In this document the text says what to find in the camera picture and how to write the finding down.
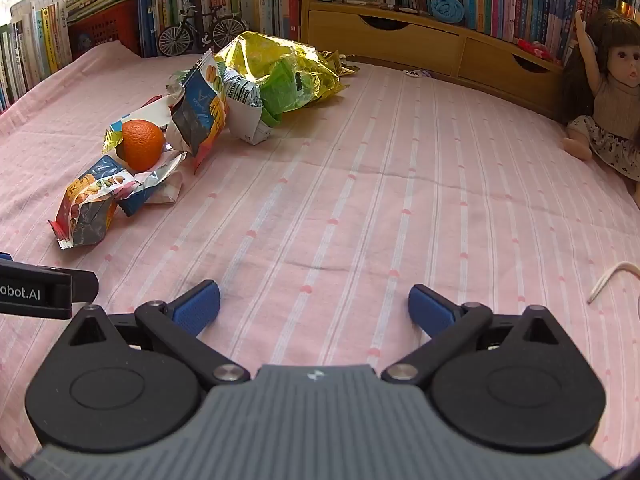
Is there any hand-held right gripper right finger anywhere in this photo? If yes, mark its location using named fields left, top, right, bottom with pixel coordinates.
left=380, top=284, right=571, bottom=386

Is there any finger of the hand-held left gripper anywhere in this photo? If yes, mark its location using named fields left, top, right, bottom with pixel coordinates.
left=0, top=254, right=99, bottom=321

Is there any wooden drawer unit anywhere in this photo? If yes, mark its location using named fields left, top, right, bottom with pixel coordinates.
left=300, top=0, right=571, bottom=121

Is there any white cord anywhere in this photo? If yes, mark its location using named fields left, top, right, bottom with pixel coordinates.
left=587, top=260, right=640, bottom=305

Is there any black model bicycle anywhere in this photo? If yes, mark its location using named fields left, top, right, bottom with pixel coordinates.
left=157, top=4, right=248, bottom=58

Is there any red plastic crate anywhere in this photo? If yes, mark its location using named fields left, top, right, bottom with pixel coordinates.
left=67, top=0, right=141, bottom=61

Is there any pink striped bedsheet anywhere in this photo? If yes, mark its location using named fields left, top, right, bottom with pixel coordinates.
left=0, top=42, right=640, bottom=466

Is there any green snack wrapper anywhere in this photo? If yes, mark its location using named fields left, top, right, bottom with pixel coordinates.
left=257, top=57, right=321, bottom=128

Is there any silver blue snack wrapper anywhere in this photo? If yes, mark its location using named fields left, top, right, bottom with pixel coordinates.
left=117, top=150, right=188, bottom=218

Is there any blue orange snack packet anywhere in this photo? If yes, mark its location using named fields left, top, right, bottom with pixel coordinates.
left=167, top=52, right=231, bottom=173

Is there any orange tangerine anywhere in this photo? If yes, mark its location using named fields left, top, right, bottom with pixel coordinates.
left=121, top=119, right=166, bottom=172

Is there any nut print snack packet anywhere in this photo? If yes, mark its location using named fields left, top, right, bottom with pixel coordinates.
left=47, top=155, right=143, bottom=250

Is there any blue knitted roll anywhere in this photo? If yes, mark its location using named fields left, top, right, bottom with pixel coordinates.
left=430, top=0, right=466, bottom=25

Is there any row of thin picture books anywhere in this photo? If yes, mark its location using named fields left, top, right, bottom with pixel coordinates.
left=0, top=0, right=73, bottom=113

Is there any gold foil wrapper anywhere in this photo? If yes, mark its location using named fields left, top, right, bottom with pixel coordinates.
left=320, top=50, right=361, bottom=77

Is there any small red packet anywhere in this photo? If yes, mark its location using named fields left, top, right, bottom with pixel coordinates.
left=517, top=39, right=551, bottom=61

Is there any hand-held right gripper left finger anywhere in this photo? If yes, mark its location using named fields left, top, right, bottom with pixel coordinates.
left=62, top=280, right=252, bottom=386

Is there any large gold foil bag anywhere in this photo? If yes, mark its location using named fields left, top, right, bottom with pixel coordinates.
left=215, top=31, right=348, bottom=111

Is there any white packet with black label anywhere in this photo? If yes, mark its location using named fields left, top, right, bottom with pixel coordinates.
left=220, top=67, right=275, bottom=145

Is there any brown-haired doll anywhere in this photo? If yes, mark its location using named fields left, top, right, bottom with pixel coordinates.
left=562, top=9, right=640, bottom=183

